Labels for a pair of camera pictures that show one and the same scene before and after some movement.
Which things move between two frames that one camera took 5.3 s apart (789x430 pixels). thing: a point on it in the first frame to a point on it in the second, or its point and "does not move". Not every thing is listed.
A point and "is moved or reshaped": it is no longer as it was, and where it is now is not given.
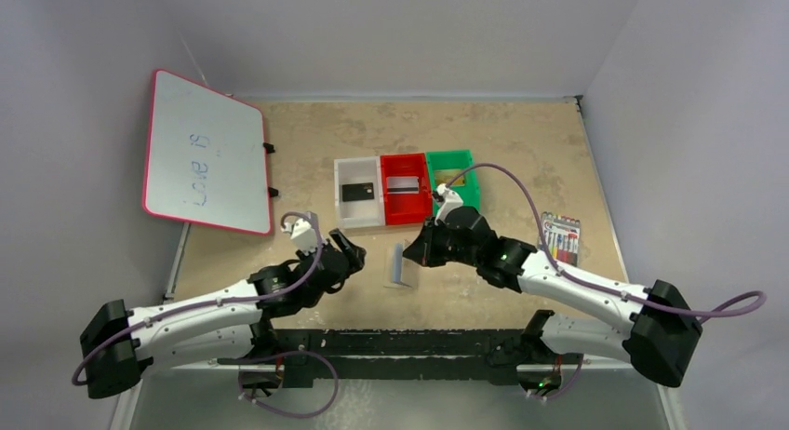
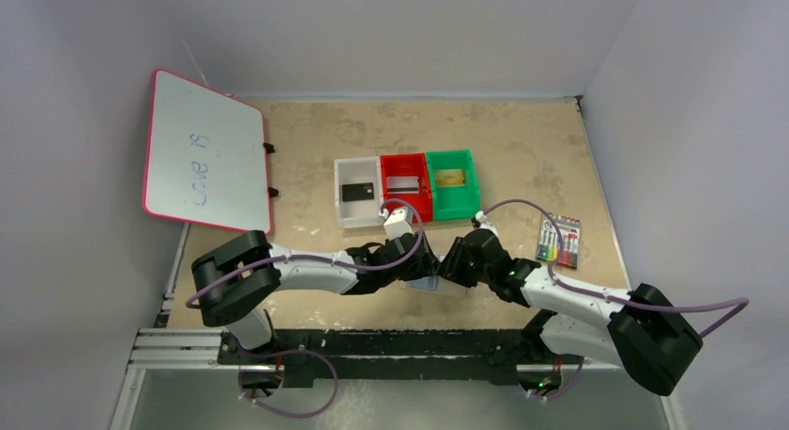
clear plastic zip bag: [399, 272] is moved or reshaped
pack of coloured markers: [562, 237] does not move
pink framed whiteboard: [206, 157] does not move
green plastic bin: [459, 159] does not move
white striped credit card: [402, 184] does not move
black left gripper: [344, 256] to [417, 264]
